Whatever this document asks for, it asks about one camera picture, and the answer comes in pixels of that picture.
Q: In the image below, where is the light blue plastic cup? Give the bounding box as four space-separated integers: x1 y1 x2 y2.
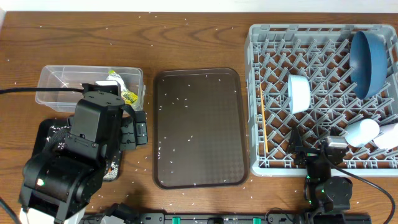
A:
345 119 380 147

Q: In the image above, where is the yellow snack wrapper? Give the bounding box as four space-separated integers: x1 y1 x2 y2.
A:
106 70 138 105

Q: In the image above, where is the brown serving tray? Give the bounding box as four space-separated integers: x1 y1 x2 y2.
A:
153 68 249 190

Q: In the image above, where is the wooden chopstick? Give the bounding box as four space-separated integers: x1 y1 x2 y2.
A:
259 86 269 156

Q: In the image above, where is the dark blue plate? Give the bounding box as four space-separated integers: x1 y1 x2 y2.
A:
349 31 387 100

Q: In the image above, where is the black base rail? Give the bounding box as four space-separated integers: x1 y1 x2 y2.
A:
77 203 373 224

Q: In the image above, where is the clear plastic bin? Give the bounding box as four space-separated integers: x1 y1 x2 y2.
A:
35 65 146 113

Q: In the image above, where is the light blue rice bowl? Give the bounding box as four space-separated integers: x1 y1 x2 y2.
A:
288 75 311 114

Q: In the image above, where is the grey dishwasher rack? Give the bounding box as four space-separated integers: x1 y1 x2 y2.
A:
244 24 397 177

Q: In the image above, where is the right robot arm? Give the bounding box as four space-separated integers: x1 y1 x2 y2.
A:
287 127 353 223

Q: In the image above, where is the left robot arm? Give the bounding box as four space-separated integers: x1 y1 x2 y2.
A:
19 83 148 223

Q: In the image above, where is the black waste bin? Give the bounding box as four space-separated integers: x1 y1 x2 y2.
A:
32 119 123 182

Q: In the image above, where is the pink plastic cup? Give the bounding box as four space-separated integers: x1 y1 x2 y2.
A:
373 123 398 150

